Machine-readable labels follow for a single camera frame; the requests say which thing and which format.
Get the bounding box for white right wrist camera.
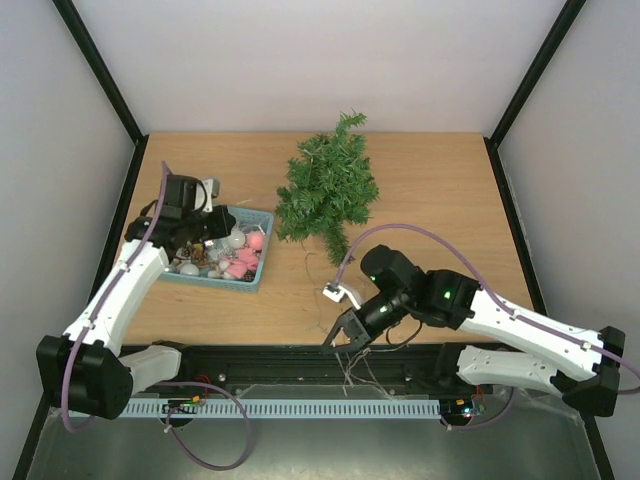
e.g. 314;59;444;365
322;281;363;310

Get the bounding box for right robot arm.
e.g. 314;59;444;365
323;245;625;417

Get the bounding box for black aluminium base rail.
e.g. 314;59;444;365
119;342;584;401

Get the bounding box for light blue plastic basket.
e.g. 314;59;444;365
159;206;274;293

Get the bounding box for clear fairy light string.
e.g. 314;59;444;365
297;139;401;401

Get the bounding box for pink felt ornament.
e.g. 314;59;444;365
223;248;260;280

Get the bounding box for pine cone ornament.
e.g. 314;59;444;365
190;248;209;268

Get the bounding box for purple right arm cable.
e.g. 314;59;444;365
334;223;640;432

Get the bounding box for small green christmas tree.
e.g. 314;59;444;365
275;111;379;267

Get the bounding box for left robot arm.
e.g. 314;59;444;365
36;171;236;419

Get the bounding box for light blue cable duct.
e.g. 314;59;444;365
120;398;441;420

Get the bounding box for white ball ornament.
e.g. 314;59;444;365
224;229;246;249

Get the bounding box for pink pompom ornament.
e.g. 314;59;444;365
246;230;267;252

